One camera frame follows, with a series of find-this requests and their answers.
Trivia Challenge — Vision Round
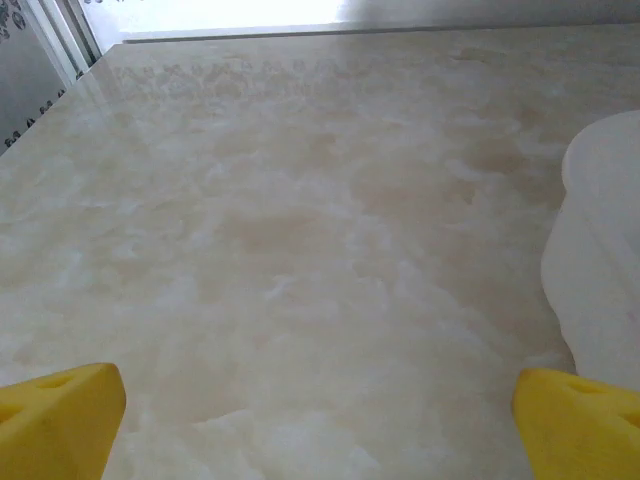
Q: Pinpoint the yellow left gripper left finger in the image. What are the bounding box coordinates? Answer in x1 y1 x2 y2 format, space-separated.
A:
0 362 128 480

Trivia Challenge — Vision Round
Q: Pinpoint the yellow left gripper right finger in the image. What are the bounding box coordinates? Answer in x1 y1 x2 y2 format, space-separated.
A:
512 366 640 480

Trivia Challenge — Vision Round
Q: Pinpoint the white plastic container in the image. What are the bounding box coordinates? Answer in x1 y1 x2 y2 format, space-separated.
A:
539 109 640 376

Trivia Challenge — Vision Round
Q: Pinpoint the aluminium frame post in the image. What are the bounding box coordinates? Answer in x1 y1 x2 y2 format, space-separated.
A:
35 0 105 94

